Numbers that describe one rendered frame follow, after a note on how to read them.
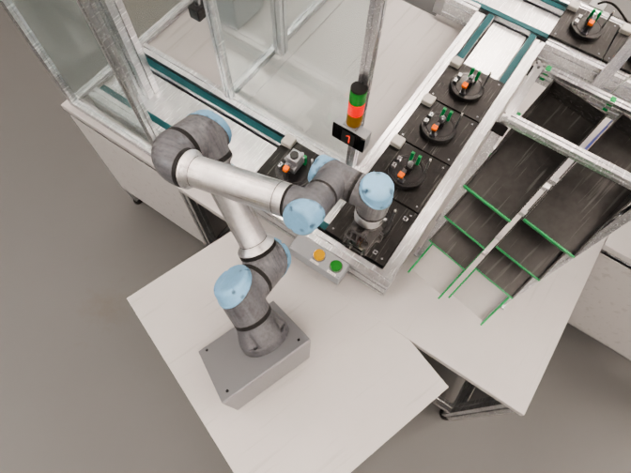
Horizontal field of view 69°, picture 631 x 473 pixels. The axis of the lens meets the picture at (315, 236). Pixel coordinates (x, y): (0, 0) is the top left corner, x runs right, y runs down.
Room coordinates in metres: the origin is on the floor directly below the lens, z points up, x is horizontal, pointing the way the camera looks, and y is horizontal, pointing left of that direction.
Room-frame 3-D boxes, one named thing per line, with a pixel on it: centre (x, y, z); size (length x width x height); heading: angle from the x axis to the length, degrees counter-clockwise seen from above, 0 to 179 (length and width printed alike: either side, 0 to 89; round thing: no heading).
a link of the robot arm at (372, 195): (0.50, -0.12, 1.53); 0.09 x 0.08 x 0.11; 63
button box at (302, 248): (0.58, -0.02, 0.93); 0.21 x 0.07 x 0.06; 59
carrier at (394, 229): (0.71, -0.20, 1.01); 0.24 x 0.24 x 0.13; 59
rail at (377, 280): (0.73, 0.11, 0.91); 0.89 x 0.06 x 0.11; 59
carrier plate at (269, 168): (0.89, 0.09, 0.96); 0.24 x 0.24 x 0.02; 59
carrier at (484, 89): (1.34, -0.58, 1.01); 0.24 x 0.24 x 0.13; 59
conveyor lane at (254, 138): (0.89, 0.04, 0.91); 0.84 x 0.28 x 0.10; 59
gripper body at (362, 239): (0.50, -0.12, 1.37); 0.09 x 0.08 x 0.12; 149
